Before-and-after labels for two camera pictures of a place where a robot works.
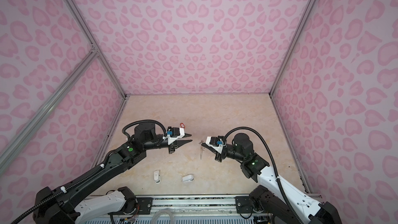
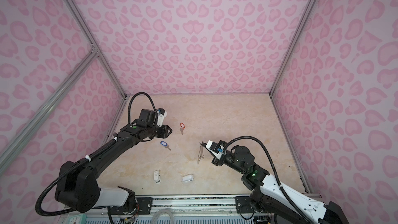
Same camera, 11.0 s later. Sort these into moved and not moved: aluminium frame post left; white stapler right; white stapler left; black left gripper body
Moved: black left gripper body
Not moved: white stapler left; white stapler right; aluminium frame post left
